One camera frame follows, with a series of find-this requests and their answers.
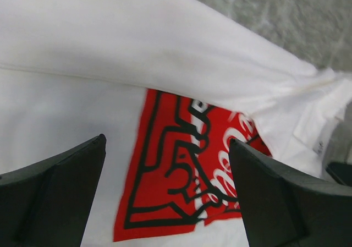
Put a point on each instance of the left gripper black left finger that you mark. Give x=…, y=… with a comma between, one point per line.
x=48, y=203

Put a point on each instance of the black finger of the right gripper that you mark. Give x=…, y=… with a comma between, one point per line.
x=340, y=172

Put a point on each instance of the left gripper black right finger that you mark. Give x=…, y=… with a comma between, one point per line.
x=282, y=206

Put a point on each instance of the white t-shirt red print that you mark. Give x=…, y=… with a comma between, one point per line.
x=166, y=85

